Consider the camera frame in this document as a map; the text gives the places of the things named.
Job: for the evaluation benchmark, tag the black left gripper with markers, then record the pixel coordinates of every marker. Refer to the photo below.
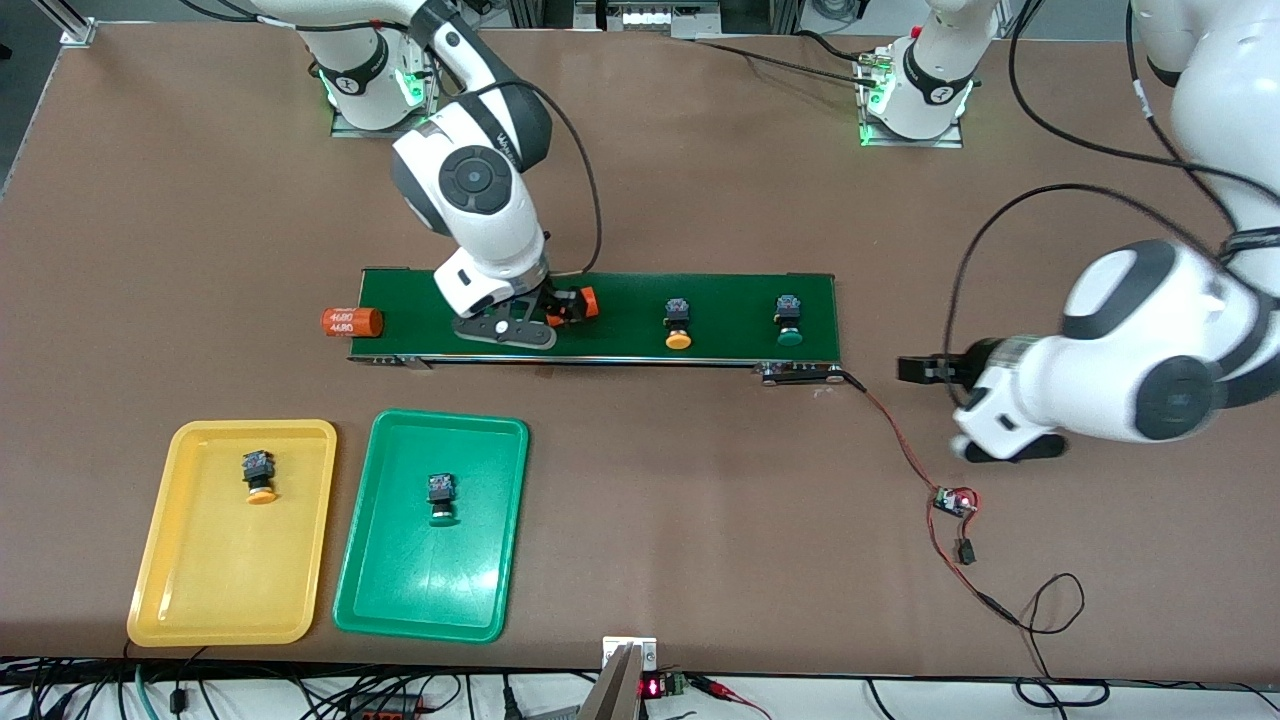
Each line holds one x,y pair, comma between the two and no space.
970,366

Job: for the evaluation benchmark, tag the orange cylinder with 4680 print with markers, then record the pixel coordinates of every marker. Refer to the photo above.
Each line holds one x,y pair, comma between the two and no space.
592,300
350,322

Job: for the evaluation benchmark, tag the yellow push button switch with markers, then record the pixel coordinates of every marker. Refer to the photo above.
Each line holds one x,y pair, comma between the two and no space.
678,310
258,468

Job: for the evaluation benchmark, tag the green push button switch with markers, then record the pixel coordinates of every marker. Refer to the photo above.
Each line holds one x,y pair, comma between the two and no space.
789,308
441,490

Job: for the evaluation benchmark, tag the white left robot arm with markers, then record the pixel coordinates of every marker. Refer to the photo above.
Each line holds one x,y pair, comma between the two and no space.
1100,390

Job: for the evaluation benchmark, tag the green conveyor belt unit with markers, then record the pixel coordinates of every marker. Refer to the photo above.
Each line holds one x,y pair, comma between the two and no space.
620,320

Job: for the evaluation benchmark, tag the small motor controller board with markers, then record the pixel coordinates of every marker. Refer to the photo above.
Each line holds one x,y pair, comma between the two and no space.
950,502

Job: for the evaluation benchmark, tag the metal box with lights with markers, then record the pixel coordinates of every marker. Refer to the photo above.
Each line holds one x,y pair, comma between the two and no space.
655,17

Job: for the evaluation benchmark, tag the green plastic tray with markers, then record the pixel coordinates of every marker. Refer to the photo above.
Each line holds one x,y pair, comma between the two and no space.
430,580

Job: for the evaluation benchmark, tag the red clip lead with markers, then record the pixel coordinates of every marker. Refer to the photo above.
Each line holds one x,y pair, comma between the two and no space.
705,684

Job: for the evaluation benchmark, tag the red digit display module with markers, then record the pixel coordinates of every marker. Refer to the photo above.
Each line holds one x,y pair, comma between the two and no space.
652,687

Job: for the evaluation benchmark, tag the yellow plastic tray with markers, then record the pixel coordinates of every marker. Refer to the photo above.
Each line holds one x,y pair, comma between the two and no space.
230,580

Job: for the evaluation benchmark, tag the orange and black connector block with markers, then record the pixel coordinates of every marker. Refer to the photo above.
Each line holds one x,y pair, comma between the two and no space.
385,710

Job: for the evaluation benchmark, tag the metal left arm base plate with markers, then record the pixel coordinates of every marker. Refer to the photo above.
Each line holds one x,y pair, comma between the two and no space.
950,141

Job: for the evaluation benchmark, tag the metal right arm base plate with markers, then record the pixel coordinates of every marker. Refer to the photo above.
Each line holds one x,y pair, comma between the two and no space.
345,128

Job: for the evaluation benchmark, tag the silver camera mount bracket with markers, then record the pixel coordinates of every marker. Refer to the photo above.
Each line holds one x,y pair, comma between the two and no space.
612,648

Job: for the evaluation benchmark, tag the aluminium frame rack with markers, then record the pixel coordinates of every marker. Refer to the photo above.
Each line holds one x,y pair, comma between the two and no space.
785,15

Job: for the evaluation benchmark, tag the grey camera support pole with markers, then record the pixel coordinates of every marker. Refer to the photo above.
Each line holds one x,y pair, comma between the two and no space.
612,695

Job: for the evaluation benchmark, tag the aluminium profile rail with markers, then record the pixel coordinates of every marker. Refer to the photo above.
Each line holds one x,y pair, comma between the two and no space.
75,28

